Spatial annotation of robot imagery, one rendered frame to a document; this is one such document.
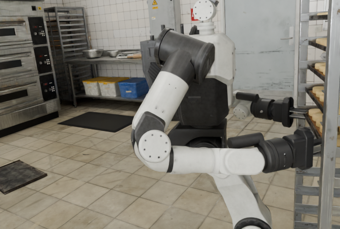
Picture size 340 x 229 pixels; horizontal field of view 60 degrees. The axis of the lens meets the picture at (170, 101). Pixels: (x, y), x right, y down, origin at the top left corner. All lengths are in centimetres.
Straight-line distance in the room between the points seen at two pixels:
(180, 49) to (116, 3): 497
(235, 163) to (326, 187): 28
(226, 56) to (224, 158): 33
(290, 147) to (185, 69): 35
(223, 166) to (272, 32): 382
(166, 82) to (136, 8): 473
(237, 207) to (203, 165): 45
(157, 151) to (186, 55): 26
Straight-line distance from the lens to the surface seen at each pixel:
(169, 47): 81
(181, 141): 108
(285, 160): 85
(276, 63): 453
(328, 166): 91
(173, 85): 75
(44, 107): 508
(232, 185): 112
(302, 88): 129
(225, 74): 93
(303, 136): 90
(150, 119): 72
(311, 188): 146
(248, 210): 119
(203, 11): 99
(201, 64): 78
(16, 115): 483
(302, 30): 126
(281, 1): 448
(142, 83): 501
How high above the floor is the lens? 133
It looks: 14 degrees down
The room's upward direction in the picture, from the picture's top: 5 degrees counter-clockwise
